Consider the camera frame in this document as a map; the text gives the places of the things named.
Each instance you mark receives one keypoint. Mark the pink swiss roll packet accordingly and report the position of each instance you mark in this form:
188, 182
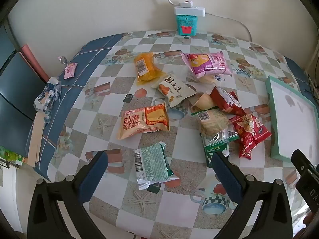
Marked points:
206, 64

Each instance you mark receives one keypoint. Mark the yellow snack packet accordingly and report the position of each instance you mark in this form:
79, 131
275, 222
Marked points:
147, 67

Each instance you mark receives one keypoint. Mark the green printed box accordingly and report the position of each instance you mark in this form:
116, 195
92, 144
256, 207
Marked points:
12, 156

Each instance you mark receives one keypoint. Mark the teal box with red crab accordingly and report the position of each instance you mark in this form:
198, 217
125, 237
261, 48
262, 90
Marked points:
185, 22

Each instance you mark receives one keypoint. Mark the beige bun packet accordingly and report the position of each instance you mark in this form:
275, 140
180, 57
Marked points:
203, 103

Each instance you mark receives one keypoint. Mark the white power strip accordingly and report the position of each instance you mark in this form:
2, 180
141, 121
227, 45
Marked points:
189, 11

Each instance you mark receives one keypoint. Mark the orange swiss roll packet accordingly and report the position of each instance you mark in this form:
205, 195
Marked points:
142, 122

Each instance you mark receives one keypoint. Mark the green and white snack packet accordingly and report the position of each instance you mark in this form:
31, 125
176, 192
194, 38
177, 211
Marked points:
152, 164

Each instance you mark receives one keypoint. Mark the blue and white packet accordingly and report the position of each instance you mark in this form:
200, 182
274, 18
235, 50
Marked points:
47, 95

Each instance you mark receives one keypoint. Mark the cardboard strip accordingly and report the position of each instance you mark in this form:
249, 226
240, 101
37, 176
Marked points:
36, 139

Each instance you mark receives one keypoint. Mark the white adapter with red button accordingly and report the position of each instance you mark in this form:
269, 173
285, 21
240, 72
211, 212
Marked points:
185, 3

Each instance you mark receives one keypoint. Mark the checkered printed tablecloth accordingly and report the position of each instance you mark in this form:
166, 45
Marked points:
174, 216

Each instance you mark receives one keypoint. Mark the white packet with orange print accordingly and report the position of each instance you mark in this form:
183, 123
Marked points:
174, 89

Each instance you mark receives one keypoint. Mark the teal tray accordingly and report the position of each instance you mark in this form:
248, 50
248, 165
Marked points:
289, 109

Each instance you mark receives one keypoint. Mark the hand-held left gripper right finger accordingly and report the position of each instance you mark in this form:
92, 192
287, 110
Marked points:
226, 176

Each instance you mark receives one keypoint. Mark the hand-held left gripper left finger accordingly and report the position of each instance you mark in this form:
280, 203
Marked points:
93, 176

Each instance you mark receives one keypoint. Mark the silver candy wrapper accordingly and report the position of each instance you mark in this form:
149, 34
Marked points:
62, 60

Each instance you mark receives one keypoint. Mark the red milk biscuit packet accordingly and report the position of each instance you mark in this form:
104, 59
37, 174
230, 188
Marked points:
226, 100

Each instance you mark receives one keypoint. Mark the pink board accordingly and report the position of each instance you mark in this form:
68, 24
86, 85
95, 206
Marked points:
35, 62

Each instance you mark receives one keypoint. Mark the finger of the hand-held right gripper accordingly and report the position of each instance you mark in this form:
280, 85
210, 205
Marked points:
300, 161

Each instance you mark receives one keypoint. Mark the small pink candy packet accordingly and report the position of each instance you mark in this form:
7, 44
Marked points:
70, 71

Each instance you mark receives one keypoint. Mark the clear packet with green label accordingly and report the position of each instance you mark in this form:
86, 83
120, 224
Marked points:
214, 127

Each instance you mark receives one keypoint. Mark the red snack packet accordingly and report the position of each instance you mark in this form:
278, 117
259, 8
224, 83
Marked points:
261, 129
245, 142

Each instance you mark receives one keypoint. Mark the clear packet with blue label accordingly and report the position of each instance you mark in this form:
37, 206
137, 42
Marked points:
211, 79

